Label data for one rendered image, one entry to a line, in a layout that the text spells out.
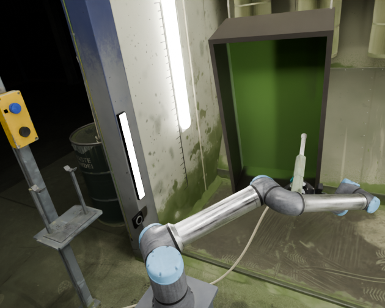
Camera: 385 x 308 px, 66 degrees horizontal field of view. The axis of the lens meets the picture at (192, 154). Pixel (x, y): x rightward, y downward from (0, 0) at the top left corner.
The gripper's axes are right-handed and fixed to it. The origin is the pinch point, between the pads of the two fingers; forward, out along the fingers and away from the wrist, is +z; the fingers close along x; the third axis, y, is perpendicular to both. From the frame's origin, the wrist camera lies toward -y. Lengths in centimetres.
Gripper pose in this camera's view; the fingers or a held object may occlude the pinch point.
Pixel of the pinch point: (293, 183)
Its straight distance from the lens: 179.8
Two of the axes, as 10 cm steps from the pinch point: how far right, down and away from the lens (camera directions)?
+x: 2.8, -7.9, 5.4
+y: -3.5, 4.4, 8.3
